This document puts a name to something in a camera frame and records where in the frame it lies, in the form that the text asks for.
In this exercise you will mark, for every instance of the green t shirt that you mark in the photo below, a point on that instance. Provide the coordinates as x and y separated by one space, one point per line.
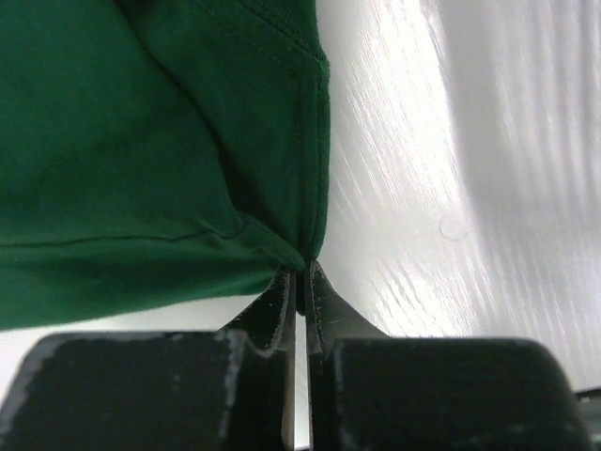
157 152

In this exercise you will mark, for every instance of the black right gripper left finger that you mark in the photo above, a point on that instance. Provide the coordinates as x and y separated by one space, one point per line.
232 389

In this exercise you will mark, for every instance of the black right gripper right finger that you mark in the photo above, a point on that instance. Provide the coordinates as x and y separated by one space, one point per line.
371 391

